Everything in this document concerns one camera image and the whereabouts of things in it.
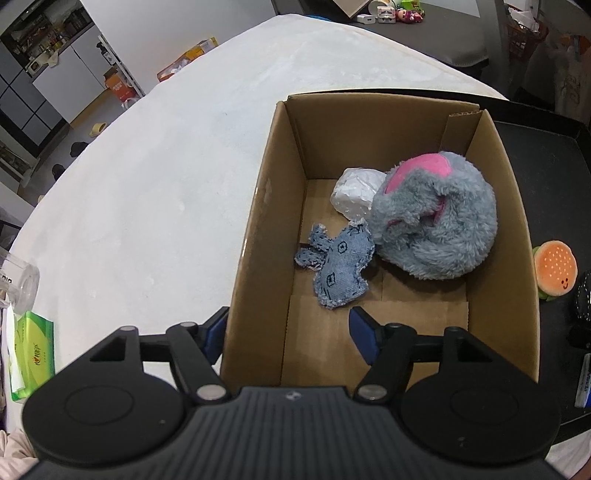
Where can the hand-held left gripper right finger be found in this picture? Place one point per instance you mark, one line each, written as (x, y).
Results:
(364, 334)

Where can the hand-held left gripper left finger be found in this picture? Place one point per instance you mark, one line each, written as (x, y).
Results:
(214, 337)

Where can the brown cardboard box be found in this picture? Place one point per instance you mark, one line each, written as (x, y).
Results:
(323, 350)

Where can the blue denim stuffed toy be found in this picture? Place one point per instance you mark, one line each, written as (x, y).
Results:
(341, 263)

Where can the grey and pink plush toy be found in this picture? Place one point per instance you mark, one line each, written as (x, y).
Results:
(438, 230)

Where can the white plastic bag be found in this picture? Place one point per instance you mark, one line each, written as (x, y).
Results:
(353, 194)

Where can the black shallow tray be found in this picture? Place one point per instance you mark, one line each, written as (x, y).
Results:
(545, 161)

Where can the green tissue pack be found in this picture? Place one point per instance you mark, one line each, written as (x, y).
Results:
(34, 350)

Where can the burger plush toy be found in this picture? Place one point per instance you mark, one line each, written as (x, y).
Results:
(556, 267)

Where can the clear plastic bottle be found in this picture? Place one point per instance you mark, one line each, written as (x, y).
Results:
(18, 281)

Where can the black and white small toy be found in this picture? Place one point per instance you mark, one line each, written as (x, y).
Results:
(584, 300)

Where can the black slipper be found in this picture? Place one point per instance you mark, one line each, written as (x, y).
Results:
(59, 170)
(78, 148)

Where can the pale pink cloth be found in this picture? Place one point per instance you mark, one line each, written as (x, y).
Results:
(16, 454)

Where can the yellow slipper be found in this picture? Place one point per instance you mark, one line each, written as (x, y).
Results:
(97, 129)

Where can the orange carton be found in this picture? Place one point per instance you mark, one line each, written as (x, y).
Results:
(121, 86)

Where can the orange snack box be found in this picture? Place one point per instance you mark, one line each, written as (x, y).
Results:
(189, 57)

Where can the white floor rack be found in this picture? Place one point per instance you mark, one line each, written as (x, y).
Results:
(120, 69)

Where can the black grid door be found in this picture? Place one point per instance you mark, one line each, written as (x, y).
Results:
(27, 115)

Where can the white cabinet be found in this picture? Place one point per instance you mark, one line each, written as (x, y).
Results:
(78, 78)

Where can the white charger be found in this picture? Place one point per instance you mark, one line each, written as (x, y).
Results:
(364, 18)

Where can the small white figurine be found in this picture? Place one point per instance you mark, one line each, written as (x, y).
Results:
(384, 13)

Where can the pink strawberry toy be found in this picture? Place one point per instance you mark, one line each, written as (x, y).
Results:
(408, 14)

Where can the brown shallow box lid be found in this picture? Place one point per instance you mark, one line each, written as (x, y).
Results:
(351, 7)

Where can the white tote bag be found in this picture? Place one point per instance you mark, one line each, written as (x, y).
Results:
(572, 78)

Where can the green toy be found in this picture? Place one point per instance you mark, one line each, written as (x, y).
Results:
(410, 2)

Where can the red basket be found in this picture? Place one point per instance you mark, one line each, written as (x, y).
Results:
(526, 39)

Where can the cluttered kitchen shelf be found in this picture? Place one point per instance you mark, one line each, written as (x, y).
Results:
(46, 37)

